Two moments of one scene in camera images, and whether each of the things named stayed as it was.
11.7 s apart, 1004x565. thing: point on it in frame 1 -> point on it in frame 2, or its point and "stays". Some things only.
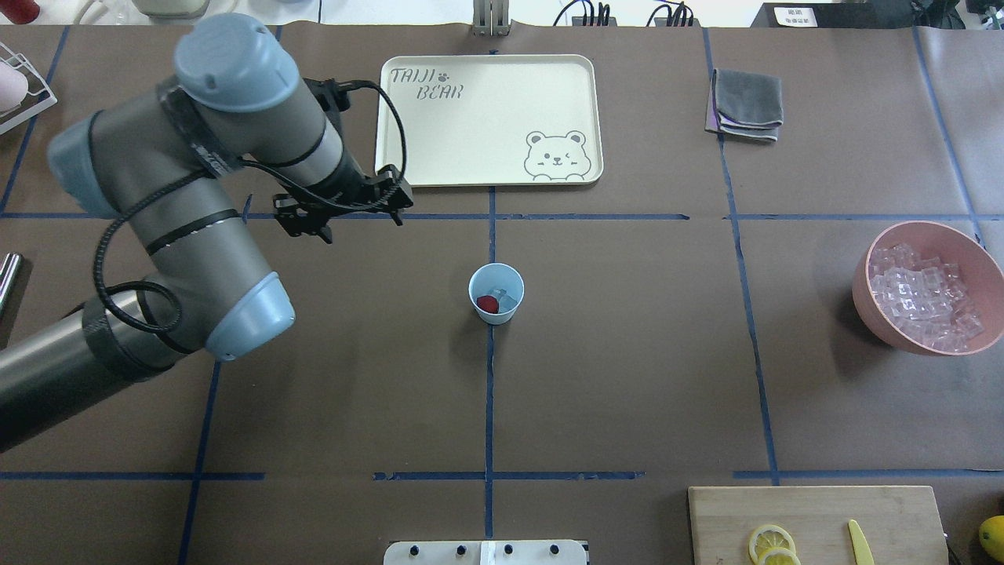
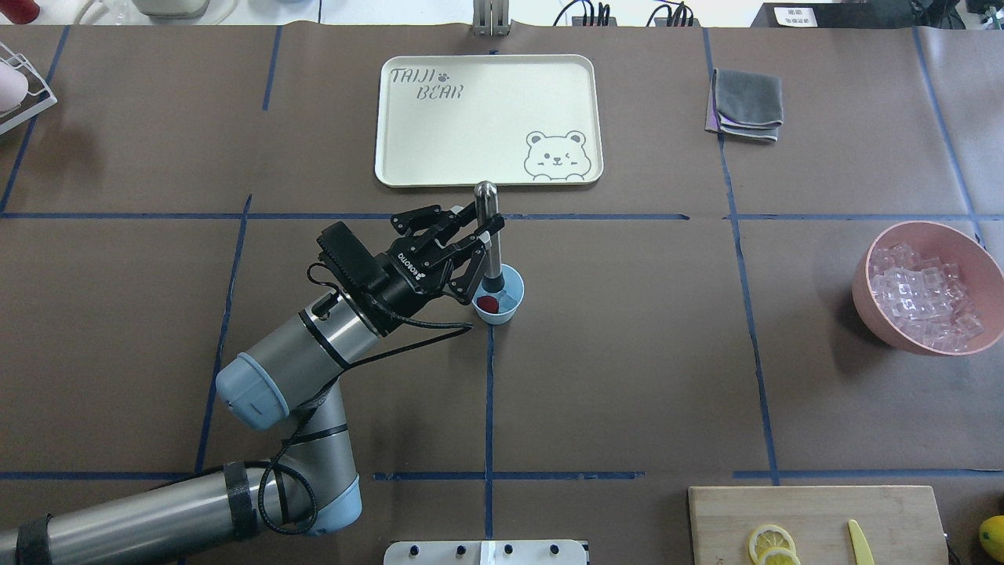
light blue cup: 501,281 stays
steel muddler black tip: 9,275 -> 486,206
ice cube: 507,303 stays
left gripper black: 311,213 -> 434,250
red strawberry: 488,303 stays
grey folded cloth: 745,103 stays
